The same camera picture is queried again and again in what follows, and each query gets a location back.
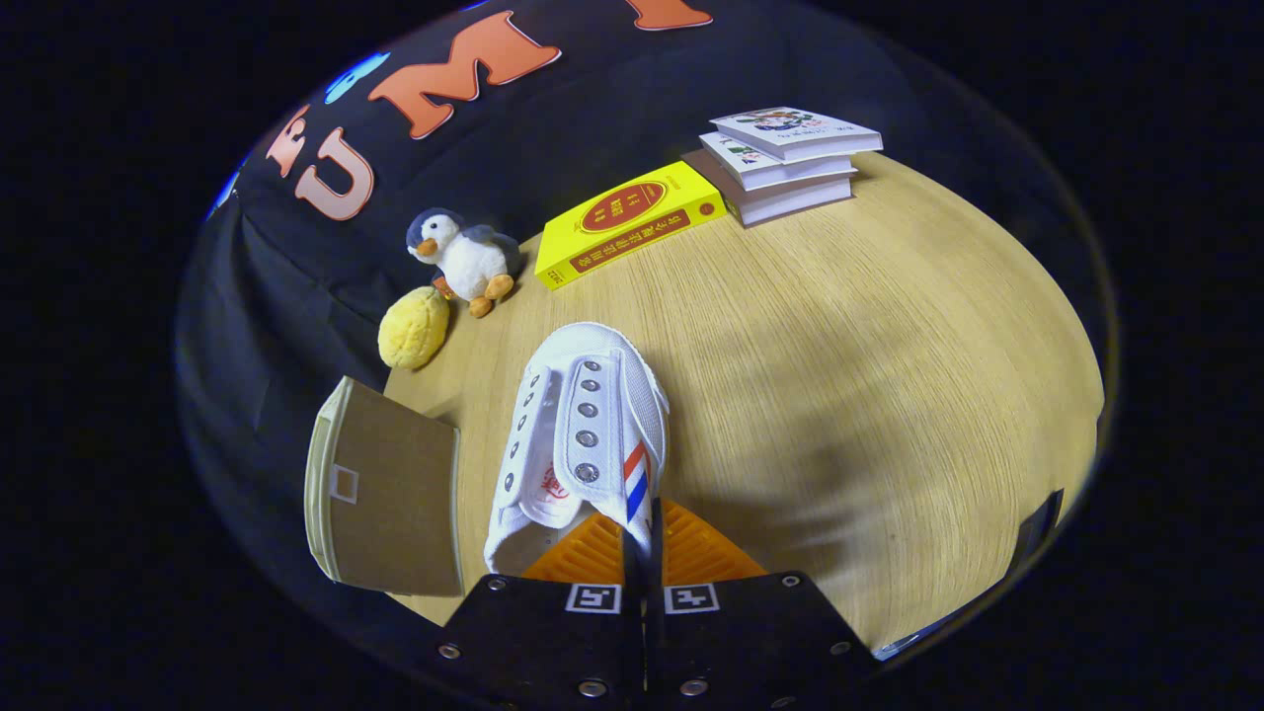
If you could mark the white canvas shoe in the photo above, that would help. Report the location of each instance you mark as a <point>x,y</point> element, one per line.
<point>592,395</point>

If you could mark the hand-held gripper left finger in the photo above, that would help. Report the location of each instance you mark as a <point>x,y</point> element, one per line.
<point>538,642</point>

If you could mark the beige fabric storage box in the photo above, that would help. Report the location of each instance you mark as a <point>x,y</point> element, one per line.
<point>395,494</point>

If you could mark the yellow plush bread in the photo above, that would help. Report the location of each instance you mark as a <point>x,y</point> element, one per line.
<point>413,331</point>

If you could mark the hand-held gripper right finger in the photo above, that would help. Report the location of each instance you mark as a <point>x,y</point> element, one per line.
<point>655,573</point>

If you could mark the penguin plush toy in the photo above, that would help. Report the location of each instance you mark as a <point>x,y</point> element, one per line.
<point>469,259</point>

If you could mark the yellow book with red circle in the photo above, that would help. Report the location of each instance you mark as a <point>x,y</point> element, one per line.
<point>622,217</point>

